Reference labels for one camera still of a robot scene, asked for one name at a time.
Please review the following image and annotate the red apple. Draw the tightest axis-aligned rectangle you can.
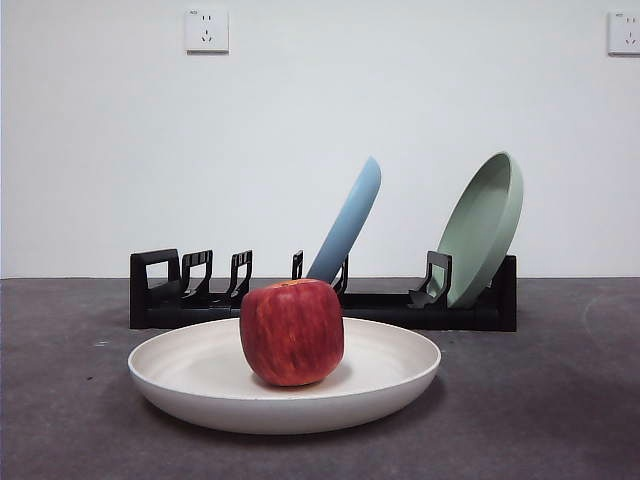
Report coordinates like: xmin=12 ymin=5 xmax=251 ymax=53
xmin=239 ymin=278 xmax=346 ymax=388

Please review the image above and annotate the cream yellow round plate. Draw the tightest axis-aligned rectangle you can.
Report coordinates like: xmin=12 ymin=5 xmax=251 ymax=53
xmin=127 ymin=315 xmax=443 ymax=435

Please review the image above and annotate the light blue round plate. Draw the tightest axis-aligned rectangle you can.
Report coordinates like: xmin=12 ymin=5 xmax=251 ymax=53
xmin=304 ymin=155 xmax=383 ymax=284

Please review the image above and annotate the black plastic plate rack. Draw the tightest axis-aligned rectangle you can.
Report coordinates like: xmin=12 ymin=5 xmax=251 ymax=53
xmin=128 ymin=248 xmax=518 ymax=332

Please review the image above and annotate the light green round plate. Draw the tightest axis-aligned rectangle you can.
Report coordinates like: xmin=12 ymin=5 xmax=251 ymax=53
xmin=435 ymin=150 xmax=525 ymax=309

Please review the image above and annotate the white wall socket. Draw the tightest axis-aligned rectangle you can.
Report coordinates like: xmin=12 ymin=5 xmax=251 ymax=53
xmin=185 ymin=6 xmax=231 ymax=55
xmin=607 ymin=10 xmax=640 ymax=56

